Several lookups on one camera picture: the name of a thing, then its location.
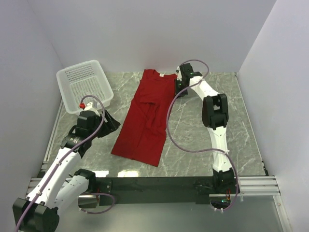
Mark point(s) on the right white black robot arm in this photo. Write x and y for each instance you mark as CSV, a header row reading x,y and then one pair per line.
x,y
215,117

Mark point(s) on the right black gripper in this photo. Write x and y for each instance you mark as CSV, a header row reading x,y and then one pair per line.
x,y
176,91

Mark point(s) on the white plastic perforated basket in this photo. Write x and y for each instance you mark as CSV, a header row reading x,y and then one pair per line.
x,y
86,78

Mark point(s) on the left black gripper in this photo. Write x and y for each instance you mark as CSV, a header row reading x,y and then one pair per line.
x,y
110,125

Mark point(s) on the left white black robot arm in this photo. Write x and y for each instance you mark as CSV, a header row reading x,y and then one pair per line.
x,y
40,210

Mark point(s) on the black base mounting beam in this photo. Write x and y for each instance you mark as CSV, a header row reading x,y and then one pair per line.
x,y
186,189

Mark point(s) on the red t shirt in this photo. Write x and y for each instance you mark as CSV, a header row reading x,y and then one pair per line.
x,y
143,133

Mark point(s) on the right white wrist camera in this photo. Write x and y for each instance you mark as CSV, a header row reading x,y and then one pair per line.
x,y
179,74

